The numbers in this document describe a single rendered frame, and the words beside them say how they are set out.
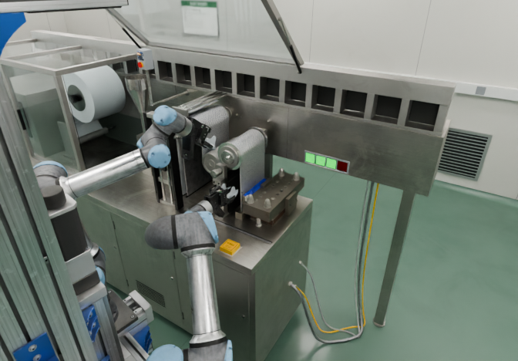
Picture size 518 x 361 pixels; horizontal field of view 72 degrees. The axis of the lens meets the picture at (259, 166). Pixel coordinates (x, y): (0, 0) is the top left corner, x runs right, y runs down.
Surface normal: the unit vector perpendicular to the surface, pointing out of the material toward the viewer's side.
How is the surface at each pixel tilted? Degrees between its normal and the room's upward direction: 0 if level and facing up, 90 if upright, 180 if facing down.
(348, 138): 90
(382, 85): 90
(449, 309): 0
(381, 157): 90
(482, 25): 90
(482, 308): 0
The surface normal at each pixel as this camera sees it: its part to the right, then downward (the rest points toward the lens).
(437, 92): -0.53, 0.40
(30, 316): 0.74, 0.32
